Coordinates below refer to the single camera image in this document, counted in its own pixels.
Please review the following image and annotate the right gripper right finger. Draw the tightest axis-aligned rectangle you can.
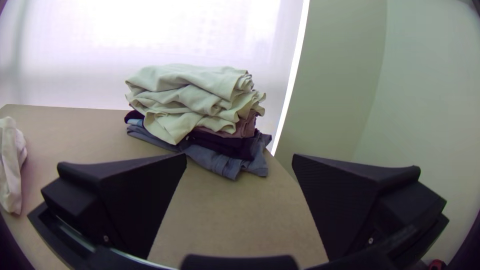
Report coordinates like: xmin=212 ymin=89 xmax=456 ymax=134
xmin=291 ymin=153 xmax=448 ymax=262

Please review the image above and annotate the white t-shirt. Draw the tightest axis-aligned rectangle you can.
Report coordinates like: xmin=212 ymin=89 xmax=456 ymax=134
xmin=0 ymin=116 xmax=28 ymax=216

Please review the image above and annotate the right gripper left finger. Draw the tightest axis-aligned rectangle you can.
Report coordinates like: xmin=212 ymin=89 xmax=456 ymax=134
xmin=40 ymin=152 xmax=188 ymax=260

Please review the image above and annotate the pile of folded clothes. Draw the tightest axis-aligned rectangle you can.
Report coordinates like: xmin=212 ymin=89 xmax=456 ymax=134
xmin=124 ymin=63 xmax=273 ymax=181

